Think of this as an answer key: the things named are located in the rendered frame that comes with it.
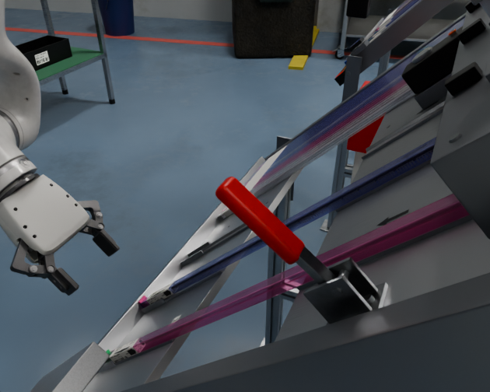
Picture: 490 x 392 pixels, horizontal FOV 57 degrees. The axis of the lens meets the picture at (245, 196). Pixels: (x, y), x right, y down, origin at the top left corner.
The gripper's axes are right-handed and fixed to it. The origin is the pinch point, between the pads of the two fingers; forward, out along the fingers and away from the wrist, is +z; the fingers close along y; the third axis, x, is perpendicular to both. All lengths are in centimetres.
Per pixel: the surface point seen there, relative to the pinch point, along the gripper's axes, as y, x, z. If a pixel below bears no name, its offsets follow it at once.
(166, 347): 12.7, 21.8, 10.2
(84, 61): -175, -143, -88
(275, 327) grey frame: -49, -35, 53
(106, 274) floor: -58, -96, 11
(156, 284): -3.8, 3.6, 8.7
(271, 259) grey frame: -49, -17, 32
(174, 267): -8.4, 3.6, 9.2
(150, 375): 16.3, 22.6, 10.3
